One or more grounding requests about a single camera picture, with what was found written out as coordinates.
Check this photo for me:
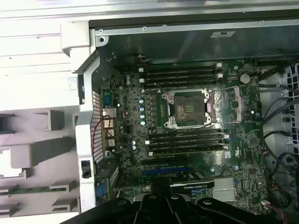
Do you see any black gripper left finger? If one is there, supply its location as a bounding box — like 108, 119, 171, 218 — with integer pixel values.
60, 182, 164, 224

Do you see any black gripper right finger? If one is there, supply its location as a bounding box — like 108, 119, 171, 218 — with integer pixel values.
163, 182, 285, 224

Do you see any wire locking lever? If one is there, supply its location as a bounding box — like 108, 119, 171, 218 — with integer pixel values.
199, 122, 222, 129

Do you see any metal socket cover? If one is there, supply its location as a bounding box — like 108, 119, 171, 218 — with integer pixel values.
205, 86, 244, 124

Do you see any CPU socket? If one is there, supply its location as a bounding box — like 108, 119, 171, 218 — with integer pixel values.
163, 88, 211, 129

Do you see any black graphics card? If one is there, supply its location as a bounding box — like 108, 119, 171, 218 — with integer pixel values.
149, 171, 215, 190

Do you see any blue expansion slot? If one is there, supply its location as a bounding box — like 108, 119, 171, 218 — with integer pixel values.
142, 169, 190, 177

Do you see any silver finned heatsink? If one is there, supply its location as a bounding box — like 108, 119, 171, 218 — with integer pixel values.
212, 177, 237, 203

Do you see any black expansion slot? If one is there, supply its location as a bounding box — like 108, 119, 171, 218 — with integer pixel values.
142, 156, 189, 166

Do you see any black RAM slot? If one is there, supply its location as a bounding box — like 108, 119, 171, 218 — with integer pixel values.
136, 63, 222, 70
146, 140, 225, 146
142, 80, 221, 88
149, 135, 229, 141
148, 130, 224, 136
139, 75, 224, 82
140, 69, 222, 76

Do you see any green motherboard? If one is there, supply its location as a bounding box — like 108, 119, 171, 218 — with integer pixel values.
99, 58, 269, 217

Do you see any blue serial port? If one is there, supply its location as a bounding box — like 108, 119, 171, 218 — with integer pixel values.
100, 91, 112, 108

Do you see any grey parts rack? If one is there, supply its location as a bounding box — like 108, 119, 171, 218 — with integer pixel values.
0, 102, 81, 217

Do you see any silver metal drive cage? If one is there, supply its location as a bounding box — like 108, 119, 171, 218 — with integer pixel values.
281, 62, 299, 147

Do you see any black open PC case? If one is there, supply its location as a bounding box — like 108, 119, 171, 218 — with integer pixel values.
60, 10, 299, 224

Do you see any white sticker label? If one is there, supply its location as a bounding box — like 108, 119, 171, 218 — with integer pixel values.
209, 30, 236, 38

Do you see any thin red black wire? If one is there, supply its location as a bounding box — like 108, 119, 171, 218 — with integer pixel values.
92, 114, 115, 161

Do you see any thick black cable bundle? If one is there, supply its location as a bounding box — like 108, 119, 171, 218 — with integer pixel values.
256, 65, 287, 84

